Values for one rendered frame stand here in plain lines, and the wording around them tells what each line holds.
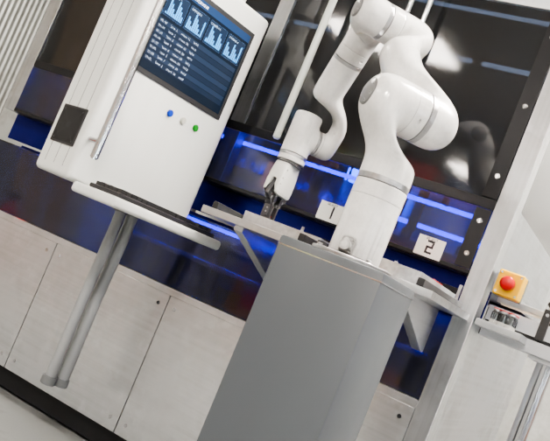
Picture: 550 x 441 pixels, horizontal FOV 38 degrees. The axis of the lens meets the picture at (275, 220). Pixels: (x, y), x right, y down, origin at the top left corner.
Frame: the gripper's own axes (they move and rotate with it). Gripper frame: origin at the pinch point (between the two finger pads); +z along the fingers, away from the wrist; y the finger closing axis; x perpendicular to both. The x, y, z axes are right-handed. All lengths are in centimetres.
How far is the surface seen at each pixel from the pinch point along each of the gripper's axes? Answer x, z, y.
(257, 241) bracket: 2.1, 9.6, 3.2
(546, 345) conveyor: 81, 6, -31
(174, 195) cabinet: -36.6, 5.1, -3.9
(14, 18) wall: -398, -93, -217
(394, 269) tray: 49, 4, 17
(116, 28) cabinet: -51, -32, 35
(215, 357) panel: -10, 48, -21
